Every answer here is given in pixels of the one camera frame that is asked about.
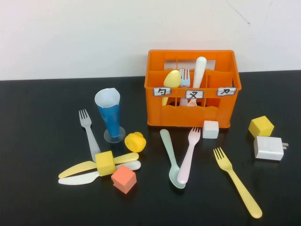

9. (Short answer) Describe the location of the orange foam cube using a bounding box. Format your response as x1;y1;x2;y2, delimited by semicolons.
111;164;137;194

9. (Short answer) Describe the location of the light blue plastic fork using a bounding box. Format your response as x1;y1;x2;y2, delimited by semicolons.
179;68;191;87

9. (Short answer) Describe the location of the white paper label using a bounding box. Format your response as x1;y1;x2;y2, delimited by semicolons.
185;89;205;100
153;87;172;97
216;87;237;97

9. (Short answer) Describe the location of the yellow plastic fork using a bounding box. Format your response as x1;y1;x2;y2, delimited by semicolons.
213;147;263;219

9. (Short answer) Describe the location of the orange plastic cutlery crate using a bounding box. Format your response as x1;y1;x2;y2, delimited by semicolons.
143;49;242;129

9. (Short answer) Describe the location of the yellow plastic spoon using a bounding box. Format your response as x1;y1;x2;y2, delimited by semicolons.
161;70;182;105

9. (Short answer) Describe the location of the blue white paper cone cup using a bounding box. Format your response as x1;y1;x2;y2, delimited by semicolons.
94;87;127;143

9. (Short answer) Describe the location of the yellow plastic knife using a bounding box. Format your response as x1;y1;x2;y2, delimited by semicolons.
58;152;140;179

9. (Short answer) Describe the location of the white power adapter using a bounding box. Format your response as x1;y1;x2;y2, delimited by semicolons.
253;136;289;161

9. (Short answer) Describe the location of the yellow foam cube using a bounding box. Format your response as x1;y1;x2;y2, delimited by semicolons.
248;115;275;138
95;151;116;177

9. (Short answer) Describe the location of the pink plastic fork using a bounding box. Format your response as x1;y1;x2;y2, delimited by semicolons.
176;127;202;185

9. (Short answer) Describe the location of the grey translucent plastic fork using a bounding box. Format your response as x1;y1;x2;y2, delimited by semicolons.
79;109;102;163

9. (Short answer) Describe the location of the mint green plastic spoon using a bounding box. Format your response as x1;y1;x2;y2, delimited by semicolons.
159;129;186;190

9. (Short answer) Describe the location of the white foam cube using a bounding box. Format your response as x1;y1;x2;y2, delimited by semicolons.
202;120;220;139

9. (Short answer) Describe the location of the white plastic utensil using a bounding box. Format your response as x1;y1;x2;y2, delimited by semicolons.
180;56;207;106

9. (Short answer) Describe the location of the white plastic knife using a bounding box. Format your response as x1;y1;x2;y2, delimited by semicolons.
57;160;142;186

